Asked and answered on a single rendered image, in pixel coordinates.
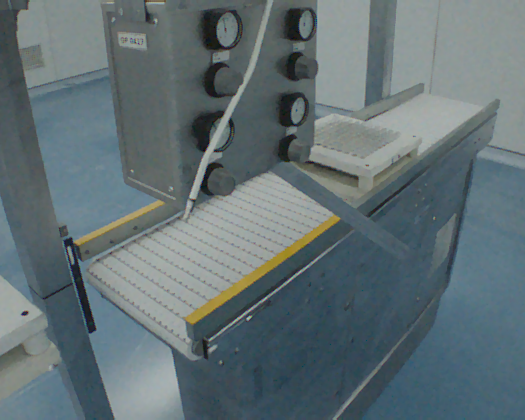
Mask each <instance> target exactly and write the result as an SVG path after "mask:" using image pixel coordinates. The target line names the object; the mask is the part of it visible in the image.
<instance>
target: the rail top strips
mask: <svg viewBox="0 0 525 420"><path fill-rule="evenodd" d="M163 204H165V203H164V202H163V201H161V200H158V201H156V202H154V203H152V204H150V205H148V206H145V207H143V208H141V209H140V210H138V211H135V212H133V213H131V214H129V215H127V216H126V217H123V218H121V219H119V220H117V221H115V222H113V223H111V224H109V225H107V226H105V227H103V228H102V229H99V230H97V231H93V232H92V233H90V234H87V235H85V236H84V237H82V238H80V239H78V240H76V241H74V244H76V245H78V247H79V246H81V245H83V244H85V243H86V242H89V241H91V240H93V239H94V238H96V237H98V236H100V235H102V234H106V233H108V232H110V231H112V230H114V229H115V228H117V227H119V226H122V225H124V224H126V223H127V222H129V221H131V220H133V219H135V218H138V217H140V216H141V215H143V214H145V213H147V212H149V211H151V210H153V209H156V208H158V207H160V206H162V205H163ZM340 220H341V218H339V217H338V216H336V215H335V214H334V215H333V216H331V217H330V218H328V219H327V220H326V221H324V222H323V223H321V224H320V225H318V226H317V227H316V228H314V229H313V230H311V231H310V232H308V233H307V234H305V235H304V236H303V237H301V238H300V239H298V240H297V241H295V242H294V243H292V244H291V245H290V246H288V247H287V248H285V249H284V250H282V251H281V252H280V253H278V254H277V255H275V256H274V257H272V258H271V259H269V260H268V261H267V262H265V263H264V264H262V265H261V266H259V267H258V268H256V269H255V270H254V271H252V272H251V273H249V274H248V275H246V276H245V277H244V278H242V279H241V280H239V281H238V282H236V283H235V284H233V285H232V286H231V287H229V288H228V289H226V290H225V291H223V292H222V293H220V294H219V295H218V296H216V297H215V298H213V299H212V300H209V301H207V302H206V303H205V304H203V305H202V306H201V307H200V308H198V309H197V310H196V311H194V312H193V313H191V314H190V315H187V316H185V317H184V320H186V321H187V322H189V323H190V324H192V325H193V324H195V323H196V322H198V321H199V320H202V319H203V318H205V317H206V316H207V315H208V314H209V313H210V312H212V311H213V310H215V309H216V308H217V307H219V306H220V305H222V304H224V303H226V302H227V301H229V300H230V299H231V298H233V297H234V296H236V295H237V294H238V293H240V292H241V291H242V290H244V289H245V288H247V287H248V286H249V285H251V284H252V283H254V282H255V281H256V280H258V279H259V278H261V277H262V276H263V275H265V274H266V273H268V272H269V271H270V270H272V269H273V268H274V267H276V266H277V265H279V264H280V263H281V262H283V261H284V260H286V259H287V258H288V257H290V256H291V255H293V254H294V253H295V252H297V251H298V250H300V249H301V248H302V247H304V246H305V245H306V244H308V243H309V242H311V241H312V240H313V239H315V238H316V237H318V236H319V235H320V234H322V233H323V232H325V231H326V230H327V229H329V228H330V227H332V226H333V225H334V224H336V223H337V222H338V221H340Z"/></svg>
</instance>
